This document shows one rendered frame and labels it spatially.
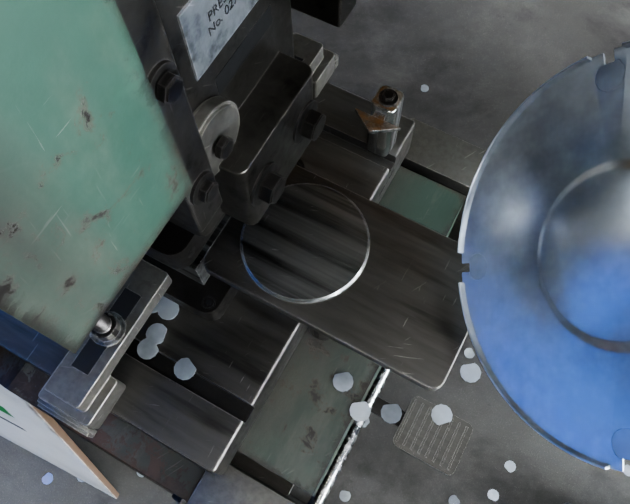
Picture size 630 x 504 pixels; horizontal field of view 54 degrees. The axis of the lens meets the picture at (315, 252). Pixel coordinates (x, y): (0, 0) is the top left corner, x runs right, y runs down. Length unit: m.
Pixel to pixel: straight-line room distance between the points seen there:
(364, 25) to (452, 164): 1.03
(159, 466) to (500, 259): 0.43
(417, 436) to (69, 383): 0.72
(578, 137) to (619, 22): 1.46
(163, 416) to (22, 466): 0.84
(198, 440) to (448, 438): 0.65
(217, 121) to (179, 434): 0.35
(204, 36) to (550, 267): 0.30
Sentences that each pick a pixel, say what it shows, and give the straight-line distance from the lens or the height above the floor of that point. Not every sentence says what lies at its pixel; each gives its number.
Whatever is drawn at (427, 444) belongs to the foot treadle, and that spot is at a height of 0.16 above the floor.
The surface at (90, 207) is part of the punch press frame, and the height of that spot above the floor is 1.12.
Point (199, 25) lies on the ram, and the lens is 0.35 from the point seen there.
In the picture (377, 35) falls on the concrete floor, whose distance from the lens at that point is 1.77.
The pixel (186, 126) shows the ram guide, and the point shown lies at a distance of 0.30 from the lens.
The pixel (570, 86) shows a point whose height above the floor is 0.94.
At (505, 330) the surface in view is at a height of 0.84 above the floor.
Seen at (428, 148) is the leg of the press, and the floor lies 0.64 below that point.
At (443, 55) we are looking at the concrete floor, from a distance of 1.75.
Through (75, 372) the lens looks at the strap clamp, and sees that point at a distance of 0.63.
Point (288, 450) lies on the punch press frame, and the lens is 0.69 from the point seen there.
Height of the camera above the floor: 1.33
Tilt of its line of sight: 68 degrees down
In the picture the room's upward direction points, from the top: 3 degrees counter-clockwise
